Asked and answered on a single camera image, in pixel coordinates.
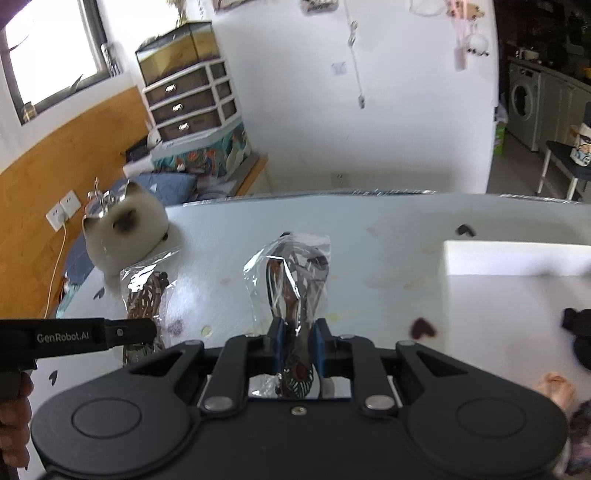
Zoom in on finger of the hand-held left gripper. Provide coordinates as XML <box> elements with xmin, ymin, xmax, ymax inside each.
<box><xmin>104</xmin><ymin>317</ymin><xmax>158</xmax><ymax>350</ymax></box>

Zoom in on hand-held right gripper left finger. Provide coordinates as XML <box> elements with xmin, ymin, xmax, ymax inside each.
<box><xmin>122</xmin><ymin>318</ymin><xmax>285</xmax><ymax>412</ymax></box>

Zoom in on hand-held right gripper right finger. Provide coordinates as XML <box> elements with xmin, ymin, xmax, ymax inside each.
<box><xmin>310</xmin><ymin>318</ymin><xmax>476</xmax><ymax>414</ymax></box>

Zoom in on clear bag with brown braid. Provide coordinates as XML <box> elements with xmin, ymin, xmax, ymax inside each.
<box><xmin>119</xmin><ymin>246</ymin><xmax>184</xmax><ymax>366</ymax></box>

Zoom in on clear bag with patterned headband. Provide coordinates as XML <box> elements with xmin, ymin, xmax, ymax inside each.
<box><xmin>243</xmin><ymin>233</ymin><xmax>332</xmax><ymax>400</ymax></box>

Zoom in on white tray box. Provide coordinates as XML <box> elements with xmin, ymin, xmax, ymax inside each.
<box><xmin>442</xmin><ymin>239</ymin><xmax>591</xmax><ymax>398</ymax></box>

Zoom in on black soft item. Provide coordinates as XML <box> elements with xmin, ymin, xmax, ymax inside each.
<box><xmin>560</xmin><ymin>308</ymin><xmax>591</xmax><ymax>371</ymax></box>

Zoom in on person's left hand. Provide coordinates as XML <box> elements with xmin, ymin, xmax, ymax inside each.
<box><xmin>0</xmin><ymin>371</ymin><xmax>34</xmax><ymax>470</ymax></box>

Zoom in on cream cat plush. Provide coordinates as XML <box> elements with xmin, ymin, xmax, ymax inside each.
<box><xmin>82</xmin><ymin>180</ymin><xmax>170</xmax><ymax>276</ymax></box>

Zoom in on dark heart sticker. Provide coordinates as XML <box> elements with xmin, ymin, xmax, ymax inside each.
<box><xmin>410</xmin><ymin>317</ymin><xmax>437</xmax><ymax>341</ymax></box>

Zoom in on blue cushion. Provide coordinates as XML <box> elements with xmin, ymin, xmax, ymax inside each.
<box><xmin>122</xmin><ymin>172</ymin><xmax>199</xmax><ymax>204</ymax></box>

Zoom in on black box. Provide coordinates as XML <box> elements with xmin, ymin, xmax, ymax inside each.
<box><xmin>125</xmin><ymin>138</ymin><xmax>156</xmax><ymax>162</ymax></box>

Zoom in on patterned cloth cover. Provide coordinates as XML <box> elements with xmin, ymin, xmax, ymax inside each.
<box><xmin>152</xmin><ymin>124</ymin><xmax>253</xmax><ymax>179</ymax></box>

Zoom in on plastic drawer cabinet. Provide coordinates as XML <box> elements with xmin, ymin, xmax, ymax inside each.
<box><xmin>143</xmin><ymin>58</ymin><xmax>243</xmax><ymax>145</ymax></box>

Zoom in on patterned roll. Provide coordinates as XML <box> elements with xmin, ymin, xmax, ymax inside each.
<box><xmin>100</xmin><ymin>42</ymin><xmax>122</xmax><ymax>77</ymax></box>

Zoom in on person's patterned clothing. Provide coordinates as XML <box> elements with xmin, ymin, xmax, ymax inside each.
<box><xmin>565</xmin><ymin>399</ymin><xmax>591</xmax><ymax>477</ymax></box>

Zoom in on glass fish tank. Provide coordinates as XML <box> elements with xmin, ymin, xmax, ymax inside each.
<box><xmin>135</xmin><ymin>19</ymin><xmax>219</xmax><ymax>87</ymax></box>

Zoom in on window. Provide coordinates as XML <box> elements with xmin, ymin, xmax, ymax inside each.
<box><xmin>0</xmin><ymin>0</ymin><xmax>112</xmax><ymax>126</ymax></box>

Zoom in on blue chair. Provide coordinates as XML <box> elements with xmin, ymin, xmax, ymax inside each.
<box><xmin>537</xmin><ymin>102</ymin><xmax>591</xmax><ymax>202</ymax></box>

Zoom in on washing machine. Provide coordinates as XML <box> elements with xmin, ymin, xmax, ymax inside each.
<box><xmin>507</xmin><ymin>62</ymin><xmax>544</xmax><ymax>153</ymax></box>

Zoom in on printed paper bag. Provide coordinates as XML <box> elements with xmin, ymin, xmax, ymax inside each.
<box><xmin>571</xmin><ymin>122</ymin><xmax>591</xmax><ymax>166</ymax></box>

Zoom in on white hanging plush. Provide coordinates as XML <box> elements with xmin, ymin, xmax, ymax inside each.
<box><xmin>466</xmin><ymin>34</ymin><xmax>491</xmax><ymax>57</ymax></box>

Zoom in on white charging cable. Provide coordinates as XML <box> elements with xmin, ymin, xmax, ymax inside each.
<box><xmin>43</xmin><ymin>222</ymin><xmax>68</xmax><ymax>320</ymax></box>

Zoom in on white wall outlet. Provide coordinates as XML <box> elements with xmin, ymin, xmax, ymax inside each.
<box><xmin>45</xmin><ymin>189</ymin><xmax>82</xmax><ymax>232</ymax></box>

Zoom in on silver keychain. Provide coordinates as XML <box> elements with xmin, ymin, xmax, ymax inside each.
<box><xmin>87</xmin><ymin>177</ymin><xmax>129</xmax><ymax>219</ymax></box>

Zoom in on hanging white cord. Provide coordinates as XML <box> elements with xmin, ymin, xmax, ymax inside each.
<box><xmin>344</xmin><ymin>0</ymin><xmax>368</xmax><ymax>110</ymax></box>

